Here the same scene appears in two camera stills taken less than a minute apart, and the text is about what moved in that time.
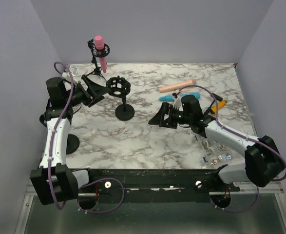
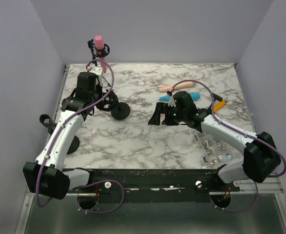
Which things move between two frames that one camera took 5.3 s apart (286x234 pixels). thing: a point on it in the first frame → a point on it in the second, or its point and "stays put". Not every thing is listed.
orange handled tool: [221, 103] stays put
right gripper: [158, 119] stays put
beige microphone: [182, 85] stays put
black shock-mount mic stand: [119, 87] → [119, 110]
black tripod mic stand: [98, 52] stays put
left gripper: [98, 90] → [100, 103]
